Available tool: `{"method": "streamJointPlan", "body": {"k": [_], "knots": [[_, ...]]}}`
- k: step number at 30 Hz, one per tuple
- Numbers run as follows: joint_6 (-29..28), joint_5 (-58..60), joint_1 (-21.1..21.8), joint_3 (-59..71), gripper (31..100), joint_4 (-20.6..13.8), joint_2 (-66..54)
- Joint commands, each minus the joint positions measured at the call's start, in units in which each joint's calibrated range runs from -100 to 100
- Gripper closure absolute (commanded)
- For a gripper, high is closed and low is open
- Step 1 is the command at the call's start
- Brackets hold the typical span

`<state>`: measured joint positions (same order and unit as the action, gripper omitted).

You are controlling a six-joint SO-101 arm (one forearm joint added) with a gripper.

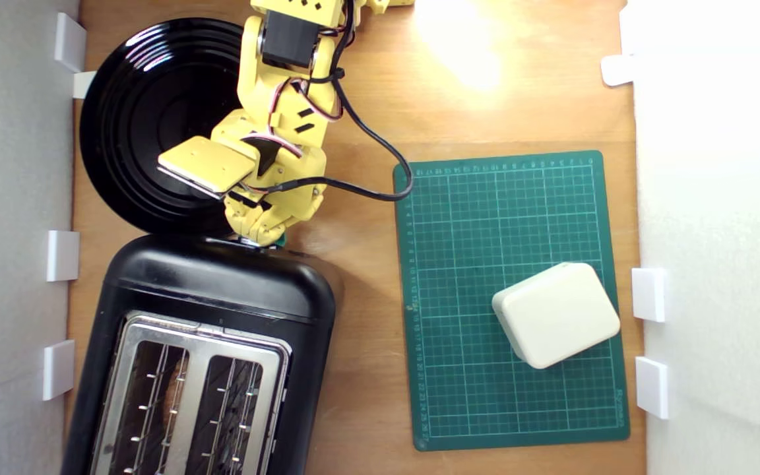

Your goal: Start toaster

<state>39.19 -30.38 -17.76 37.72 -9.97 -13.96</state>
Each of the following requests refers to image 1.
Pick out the black two-slot toaster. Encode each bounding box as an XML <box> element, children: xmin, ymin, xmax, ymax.
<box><xmin>60</xmin><ymin>232</ymin><xmax>338</xmax><ymax>475</ymax></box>

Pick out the black round plate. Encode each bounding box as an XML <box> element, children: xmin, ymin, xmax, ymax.
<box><xmin>79</xmin><ymin>18</ymin><xmax>307</xmax><ymax>236</ymax></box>

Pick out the brown bread slice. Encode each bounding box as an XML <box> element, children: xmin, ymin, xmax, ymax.
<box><xmin>156</xmin><ymin>360</ymin><xmax>187</xmax><ymax>437</ymax></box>

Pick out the green cutting mat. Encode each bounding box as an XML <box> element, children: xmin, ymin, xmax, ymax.
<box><xmin>393</xmin><ymin>150</ymin><xmax>631</xmax><ymax>453</ymax></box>

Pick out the white rounded block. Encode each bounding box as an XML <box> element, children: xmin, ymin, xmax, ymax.
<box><xmin>491</xmin><ymin>262</ymin><xmax>621</xmax><ymax>370</ymax></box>

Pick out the yellow wrist camera mount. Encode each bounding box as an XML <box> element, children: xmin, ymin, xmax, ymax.
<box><xmin>157</xmin><ymin>135</ymin><xmax>257</xmax><ymax>201</ymax></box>

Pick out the black camera cable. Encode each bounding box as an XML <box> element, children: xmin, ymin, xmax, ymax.
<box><xmin>265</xmin><ymin>0</ymin><xmax>415</xmax><ymax>203</ymax></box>

